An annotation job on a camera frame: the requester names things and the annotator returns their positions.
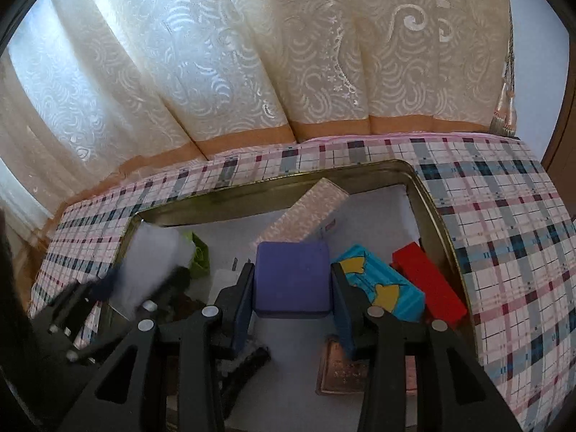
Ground purple toy block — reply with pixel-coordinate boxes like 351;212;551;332
252;240;334;320

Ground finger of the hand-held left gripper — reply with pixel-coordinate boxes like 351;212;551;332
45;263;131;325
139;265;192;325

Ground brown wooden door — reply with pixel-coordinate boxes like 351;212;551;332
540;99;576;181

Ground long pink patterned box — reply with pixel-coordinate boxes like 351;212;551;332
257;177;351;244

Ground curtain tassel tieback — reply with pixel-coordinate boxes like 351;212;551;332
490;22;520;138

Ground gold metal tin box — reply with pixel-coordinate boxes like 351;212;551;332
96;158;484;432

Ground black spiral hair tie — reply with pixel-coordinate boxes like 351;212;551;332
220;344;271;419

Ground clear plastic packet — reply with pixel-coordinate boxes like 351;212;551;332
108;220;199;320

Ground white paper liner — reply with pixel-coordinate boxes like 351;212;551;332
108;186;421;432

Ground blue printed toy block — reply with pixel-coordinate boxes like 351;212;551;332
332;244;426;324

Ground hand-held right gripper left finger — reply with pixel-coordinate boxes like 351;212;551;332
58;261;257;432

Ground cream and orange patterned curtain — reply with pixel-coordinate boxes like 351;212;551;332
0;0;518;235

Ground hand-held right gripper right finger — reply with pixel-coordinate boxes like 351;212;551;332
330;262;523;432

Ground red toy block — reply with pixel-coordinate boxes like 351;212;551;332
391;242;469;329

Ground white charger plug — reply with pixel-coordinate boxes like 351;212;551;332
209;256;246;307

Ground green card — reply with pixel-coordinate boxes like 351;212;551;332
186;231;211;280

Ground small pink box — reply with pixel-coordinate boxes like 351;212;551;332
317;337;417;397

